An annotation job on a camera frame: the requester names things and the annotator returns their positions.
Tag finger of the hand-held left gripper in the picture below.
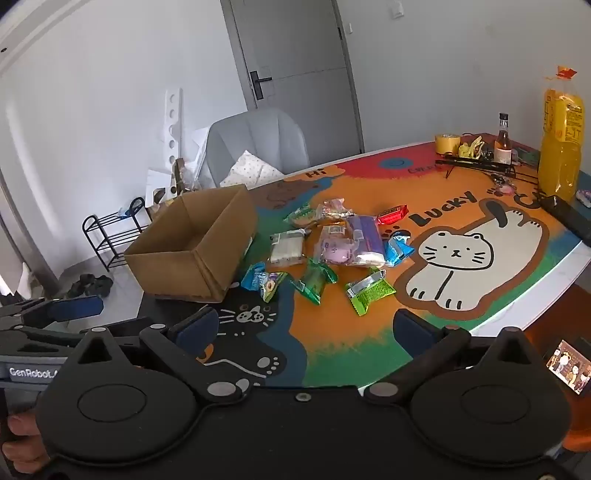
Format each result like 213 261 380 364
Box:
0 295 105 325
0 318 155 350

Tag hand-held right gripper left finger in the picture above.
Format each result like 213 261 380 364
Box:
62 308 245 408

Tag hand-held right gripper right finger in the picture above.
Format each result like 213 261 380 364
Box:
365 308 543 407

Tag brown cardboard box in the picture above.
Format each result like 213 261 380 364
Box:
124 184 258 304

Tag red snack bar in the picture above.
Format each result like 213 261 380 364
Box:
376 204 410 225

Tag person's left hand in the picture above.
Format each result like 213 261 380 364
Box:
0 413 51 476

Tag dark slippers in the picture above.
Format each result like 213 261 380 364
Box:
65 273 114 298

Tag lime green snack packet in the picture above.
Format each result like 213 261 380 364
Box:
345 269 397 317

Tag black metal shoe rack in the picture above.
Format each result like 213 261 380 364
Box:
82 196 151 273

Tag blue avocado print snack packet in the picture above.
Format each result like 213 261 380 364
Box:
240 262 289 303

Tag clear purple snack bag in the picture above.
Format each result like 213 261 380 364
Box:
346 215 386 268

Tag dark green snack packet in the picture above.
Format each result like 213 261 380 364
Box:
293 258 339 305

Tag white snack packet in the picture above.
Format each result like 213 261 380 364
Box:
268 229 306 267

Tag white cardboard sheet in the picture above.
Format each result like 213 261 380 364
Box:
145 168 176 206

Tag brown cardboard scraps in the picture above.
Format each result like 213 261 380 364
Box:
154 157 201 204

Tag green orange snack packet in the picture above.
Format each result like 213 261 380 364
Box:
283 205 319 228

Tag phone with lit screen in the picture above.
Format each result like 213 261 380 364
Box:
544 339 591 395

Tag white dotted pillow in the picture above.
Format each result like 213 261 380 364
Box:
221 150 284 188

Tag black folding stand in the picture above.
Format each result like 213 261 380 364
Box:
435 154 541 183

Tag yellow tape roll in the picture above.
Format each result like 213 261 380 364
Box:
434 133 461 155

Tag long black box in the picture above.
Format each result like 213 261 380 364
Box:
540 195 591 247

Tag grey chair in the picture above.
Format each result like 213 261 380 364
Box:
196 108 310 190

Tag glass bottle amber liquid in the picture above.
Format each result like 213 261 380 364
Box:
494 113 512 164

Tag dark green flat object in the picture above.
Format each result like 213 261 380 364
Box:
510 148 541 167

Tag white perforated board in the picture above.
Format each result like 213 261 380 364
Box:
157 87 183 195

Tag grey door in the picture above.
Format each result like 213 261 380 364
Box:
221 0 365 160

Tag black door handle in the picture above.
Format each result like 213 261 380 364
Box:
249 70 273 100

